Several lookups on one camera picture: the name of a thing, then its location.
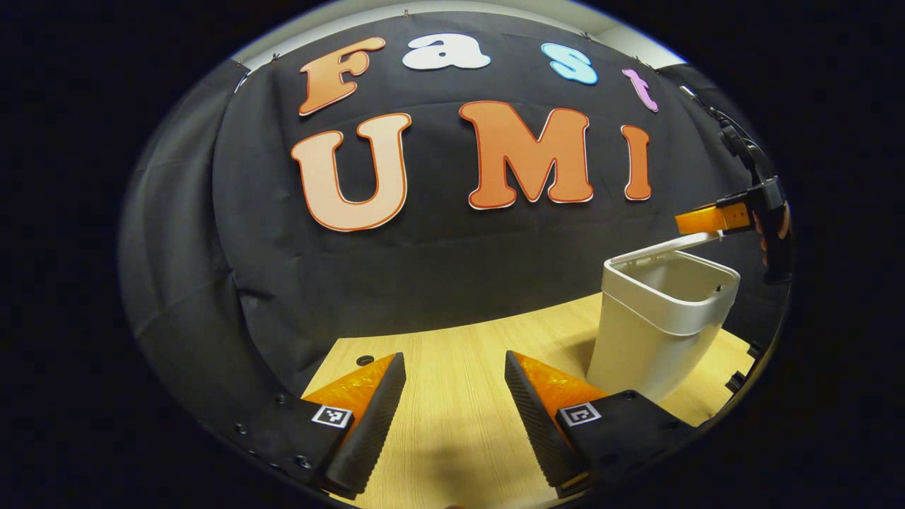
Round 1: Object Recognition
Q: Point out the white desktop garbage bin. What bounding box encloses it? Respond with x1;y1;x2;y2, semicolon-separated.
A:
587;231;742;404

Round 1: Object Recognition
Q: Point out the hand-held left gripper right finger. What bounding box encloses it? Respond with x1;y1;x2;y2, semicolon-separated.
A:
504;350;701;499

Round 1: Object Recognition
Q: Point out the black backdrop cloth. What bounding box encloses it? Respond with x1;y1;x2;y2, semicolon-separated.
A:
119;11;793;432

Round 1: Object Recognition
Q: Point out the black cable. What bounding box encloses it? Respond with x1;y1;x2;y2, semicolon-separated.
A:
680;85;750;153

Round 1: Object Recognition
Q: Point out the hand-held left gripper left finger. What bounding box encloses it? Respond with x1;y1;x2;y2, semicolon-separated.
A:
233;351;407;499

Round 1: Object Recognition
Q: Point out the wooden desktop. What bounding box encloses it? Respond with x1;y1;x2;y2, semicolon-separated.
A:
300;291;757;509

